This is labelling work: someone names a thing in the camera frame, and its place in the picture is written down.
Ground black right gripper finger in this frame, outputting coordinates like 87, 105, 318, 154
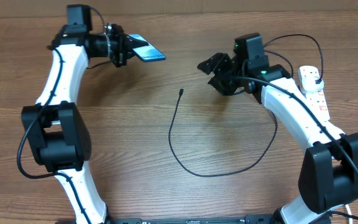
197, 53, 232, 75
208, 73, 238, 96

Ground blue Samsung Galaxy smartphone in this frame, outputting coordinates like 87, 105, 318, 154
129, 34, 166, 62

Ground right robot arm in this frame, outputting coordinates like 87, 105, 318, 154
198, 33, 358, 223

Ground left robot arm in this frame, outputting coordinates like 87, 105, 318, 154
17, 4, 150, 223

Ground white charger plug adapter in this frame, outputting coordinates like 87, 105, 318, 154
300, 77, 324, 94

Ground white power strip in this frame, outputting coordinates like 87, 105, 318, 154
298, 65, 330, 121

